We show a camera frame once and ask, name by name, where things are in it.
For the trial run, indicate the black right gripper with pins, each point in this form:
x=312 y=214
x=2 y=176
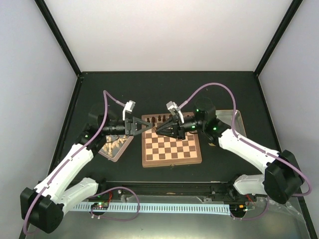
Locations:
x=162 y=129

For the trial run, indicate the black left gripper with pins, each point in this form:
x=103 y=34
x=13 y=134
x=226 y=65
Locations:
x=133 y=121

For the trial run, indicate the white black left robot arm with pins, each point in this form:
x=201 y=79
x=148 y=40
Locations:
x=47 y=203

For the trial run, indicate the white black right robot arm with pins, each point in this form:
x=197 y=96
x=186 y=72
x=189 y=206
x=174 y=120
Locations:
x=278 y=179

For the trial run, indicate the wooden chess board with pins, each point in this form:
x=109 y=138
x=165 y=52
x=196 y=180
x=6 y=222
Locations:
x=158 y=151

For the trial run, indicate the light wooden chess pieces pile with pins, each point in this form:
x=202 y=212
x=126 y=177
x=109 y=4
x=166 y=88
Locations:
x=113 y=144

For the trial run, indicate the left circuit board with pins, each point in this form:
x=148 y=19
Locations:
x=100 y=206

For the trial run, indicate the circuit board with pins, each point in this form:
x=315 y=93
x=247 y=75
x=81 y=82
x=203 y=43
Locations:
x=100 y=206
x=241 y=208

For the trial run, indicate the right circuit board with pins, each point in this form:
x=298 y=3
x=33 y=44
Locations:
x=241 y=208

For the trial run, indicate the pink metal tin tray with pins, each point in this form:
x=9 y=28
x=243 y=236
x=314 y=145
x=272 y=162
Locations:
x=119 y=154

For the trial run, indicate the gold metal tin tray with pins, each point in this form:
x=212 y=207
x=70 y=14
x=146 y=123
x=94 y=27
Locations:
x=226 y=117

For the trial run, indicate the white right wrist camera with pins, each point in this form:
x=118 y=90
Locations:
x=175 y=110

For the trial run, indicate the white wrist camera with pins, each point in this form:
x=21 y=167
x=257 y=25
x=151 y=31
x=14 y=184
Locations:
x=175 y=110
x=128 y=108

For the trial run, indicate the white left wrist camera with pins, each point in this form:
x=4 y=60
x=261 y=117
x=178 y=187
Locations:
x=128 y=108

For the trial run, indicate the black mounting rail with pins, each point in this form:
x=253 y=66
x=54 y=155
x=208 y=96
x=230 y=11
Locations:
x=229 y=192

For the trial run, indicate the light blue cable duct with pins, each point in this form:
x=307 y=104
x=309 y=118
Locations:
x=212 y=209

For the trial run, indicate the black frame post left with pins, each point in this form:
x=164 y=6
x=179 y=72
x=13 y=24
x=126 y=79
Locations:
x=42 y=6

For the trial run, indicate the black frame post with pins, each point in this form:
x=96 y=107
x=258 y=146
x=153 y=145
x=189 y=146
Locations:
x=285 y=22
x=42 y=6

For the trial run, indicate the black frame post right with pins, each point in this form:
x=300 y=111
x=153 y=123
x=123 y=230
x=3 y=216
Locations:
x=285 y=22

